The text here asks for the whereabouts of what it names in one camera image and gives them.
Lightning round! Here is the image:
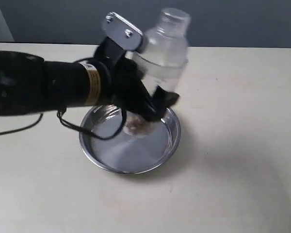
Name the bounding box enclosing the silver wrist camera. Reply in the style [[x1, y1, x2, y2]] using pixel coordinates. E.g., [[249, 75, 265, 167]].
[[102, 12, 148, 53]]

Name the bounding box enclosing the clear plastic bottle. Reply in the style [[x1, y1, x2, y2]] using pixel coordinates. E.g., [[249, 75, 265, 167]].
[[123, 7, 192, 137]]

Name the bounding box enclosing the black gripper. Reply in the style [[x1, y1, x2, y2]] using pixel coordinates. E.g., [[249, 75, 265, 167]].
[[94, 37, 180, 122]]

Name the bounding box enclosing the round steel tray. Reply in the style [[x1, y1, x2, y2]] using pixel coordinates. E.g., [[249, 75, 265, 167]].
[[79, 106, 181, 174]]

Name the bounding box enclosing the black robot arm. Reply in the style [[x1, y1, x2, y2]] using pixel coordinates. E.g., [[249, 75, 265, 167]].
[[0, 38, 179, 122]]

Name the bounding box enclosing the black cable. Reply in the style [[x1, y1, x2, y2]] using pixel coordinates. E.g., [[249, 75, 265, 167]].
[[0, 57, 128, 141]]

